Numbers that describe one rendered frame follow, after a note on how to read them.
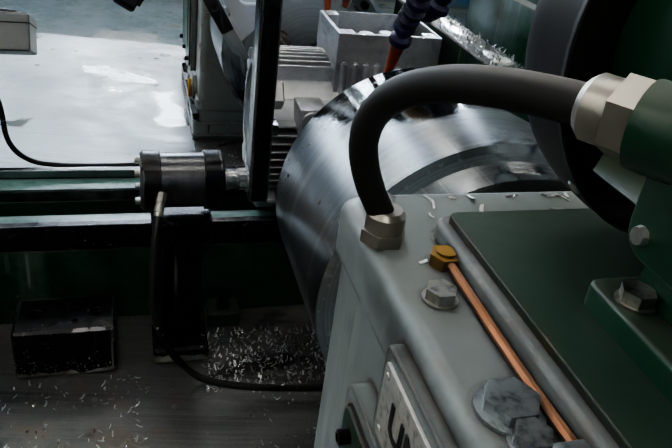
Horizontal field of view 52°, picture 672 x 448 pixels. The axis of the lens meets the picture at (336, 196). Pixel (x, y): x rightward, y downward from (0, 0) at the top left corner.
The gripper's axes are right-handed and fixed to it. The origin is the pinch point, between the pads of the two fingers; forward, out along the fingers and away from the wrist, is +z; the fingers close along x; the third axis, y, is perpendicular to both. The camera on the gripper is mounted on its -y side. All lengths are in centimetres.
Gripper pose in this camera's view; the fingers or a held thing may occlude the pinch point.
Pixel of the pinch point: (236, 51)
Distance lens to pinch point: 86.7
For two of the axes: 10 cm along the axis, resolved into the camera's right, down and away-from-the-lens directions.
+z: 3.8, 7.5, 5.4
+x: -2.5, -4.8, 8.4
